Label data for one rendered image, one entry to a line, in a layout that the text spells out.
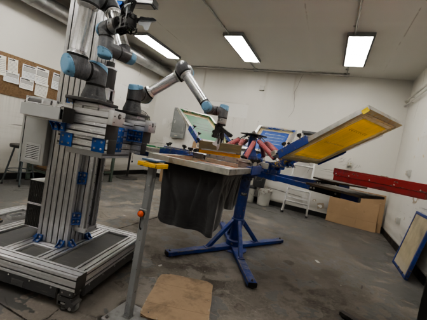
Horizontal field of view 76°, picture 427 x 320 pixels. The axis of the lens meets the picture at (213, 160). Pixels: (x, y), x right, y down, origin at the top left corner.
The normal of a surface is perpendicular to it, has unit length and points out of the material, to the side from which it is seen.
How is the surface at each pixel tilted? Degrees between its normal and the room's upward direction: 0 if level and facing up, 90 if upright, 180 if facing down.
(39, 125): 90
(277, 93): 90
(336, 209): 78
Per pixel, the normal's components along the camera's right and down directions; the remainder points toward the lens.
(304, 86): -0.39, -0.02
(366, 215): -0.34, -0.22
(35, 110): -0.19, 0.02
